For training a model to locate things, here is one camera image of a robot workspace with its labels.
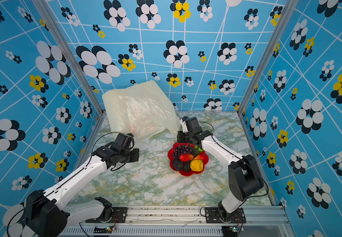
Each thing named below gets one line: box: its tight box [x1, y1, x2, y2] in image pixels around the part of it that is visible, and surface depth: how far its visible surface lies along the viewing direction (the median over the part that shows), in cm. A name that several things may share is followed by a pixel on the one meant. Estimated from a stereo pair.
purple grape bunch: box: [172, 144, 196, 160], surface depth 92 cm
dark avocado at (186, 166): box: [182, 160, 191, 173], surface depth 87 cm
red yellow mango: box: [193, 153, 206, 162], surface depth 91 cm
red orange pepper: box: [178, 153, 195, 162], surface depth 89 cm
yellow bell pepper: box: [189, 158, 204, 172], surface depth 86 cm
